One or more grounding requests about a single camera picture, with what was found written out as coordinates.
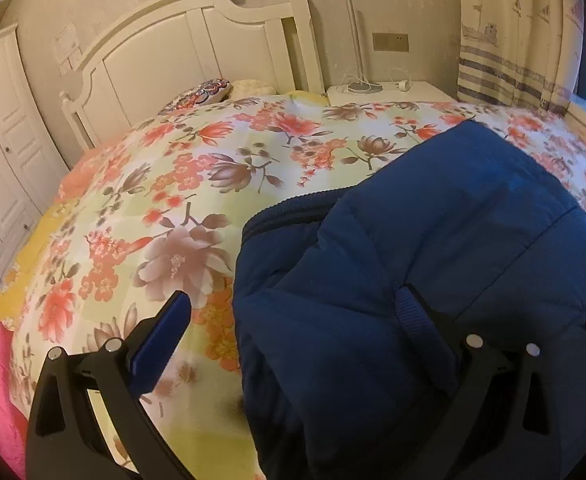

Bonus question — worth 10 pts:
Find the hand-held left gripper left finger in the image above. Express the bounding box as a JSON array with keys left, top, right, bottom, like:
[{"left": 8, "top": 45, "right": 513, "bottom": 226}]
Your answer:
[{"left": 26, "top": 290, "right": 196, "bottom": 480}]

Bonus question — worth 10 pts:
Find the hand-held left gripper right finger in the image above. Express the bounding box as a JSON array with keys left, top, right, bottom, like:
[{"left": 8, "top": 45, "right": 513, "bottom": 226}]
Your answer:
[{"left": 395, "top": 282, "right": 586, "bottom": 480}]

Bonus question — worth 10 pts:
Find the dark blue padded jacket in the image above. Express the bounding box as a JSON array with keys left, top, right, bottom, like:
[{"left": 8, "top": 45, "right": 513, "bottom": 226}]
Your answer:
[{"left": 233, "top": 120, "right": 586, "bottom": 480}]

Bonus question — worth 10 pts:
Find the floral bedspread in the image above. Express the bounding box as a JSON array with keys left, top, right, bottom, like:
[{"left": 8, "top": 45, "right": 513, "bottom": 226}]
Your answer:
[{"left": 0, "top": 87, "right": 586, "bottom": 480}]

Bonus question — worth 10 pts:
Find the pink blanket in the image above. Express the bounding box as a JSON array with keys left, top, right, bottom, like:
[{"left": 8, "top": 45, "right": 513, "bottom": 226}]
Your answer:
[{"left": 0, "top": 322, "right": 29, "bottom": 478}]

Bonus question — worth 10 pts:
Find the white nightstand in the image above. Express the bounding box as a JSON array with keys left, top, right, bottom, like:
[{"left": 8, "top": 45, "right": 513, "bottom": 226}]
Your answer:
[{"left": 325, "top": 80, "right": 461, "bottom": 107}]

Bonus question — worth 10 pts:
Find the striped printed curtain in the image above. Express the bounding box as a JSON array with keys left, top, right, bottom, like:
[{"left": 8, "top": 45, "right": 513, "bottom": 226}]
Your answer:
[{"left": 457, "top": 0, "right": 586, "bottom": 116}]

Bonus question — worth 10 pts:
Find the patterned pillow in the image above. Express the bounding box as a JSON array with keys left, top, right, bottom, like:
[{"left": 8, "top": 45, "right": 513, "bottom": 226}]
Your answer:
[{"left": 158, "top": 78, "right": 234, "bottom": 113}]

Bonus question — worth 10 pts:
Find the white panelled wardrobe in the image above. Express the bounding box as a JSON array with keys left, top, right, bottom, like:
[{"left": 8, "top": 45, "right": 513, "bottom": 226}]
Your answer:
[{"left": 0, "top": 22, "right": 69, "bottom": 311}]

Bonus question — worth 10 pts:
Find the cream pillow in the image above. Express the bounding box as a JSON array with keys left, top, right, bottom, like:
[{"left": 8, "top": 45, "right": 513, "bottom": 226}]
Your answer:
[{"left": 230, "top": 79, "right": 279, "bottom": 99}]

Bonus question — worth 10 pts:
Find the white lamp stand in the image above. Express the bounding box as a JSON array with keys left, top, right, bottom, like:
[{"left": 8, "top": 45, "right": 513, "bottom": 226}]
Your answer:
[{"left": 343, "top": 0, "right": 384, "bottom": 95}]

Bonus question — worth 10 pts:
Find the white wooden bed headboard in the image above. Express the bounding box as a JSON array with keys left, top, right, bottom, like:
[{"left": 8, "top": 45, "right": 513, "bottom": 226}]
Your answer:
[{"left": 59, "top": 0, "right": 326, "bottom": 148}]

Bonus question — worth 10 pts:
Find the white charger cable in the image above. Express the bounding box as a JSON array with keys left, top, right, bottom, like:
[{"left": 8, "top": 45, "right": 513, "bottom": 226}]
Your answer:
[{"left": 385, "top": 67, "right": 414, "bottom": 92}]

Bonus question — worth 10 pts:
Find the gold wall switch panel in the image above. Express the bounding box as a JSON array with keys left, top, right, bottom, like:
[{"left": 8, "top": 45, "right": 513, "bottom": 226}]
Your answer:
[{"left": 372, "top": 32, "right": 410, "bottom": 53}]

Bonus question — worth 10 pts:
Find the paper wall note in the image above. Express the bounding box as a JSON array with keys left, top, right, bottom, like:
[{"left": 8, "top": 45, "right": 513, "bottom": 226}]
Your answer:
[{"left": 53, "top": 25, "right": 82, "bottom": 79}]

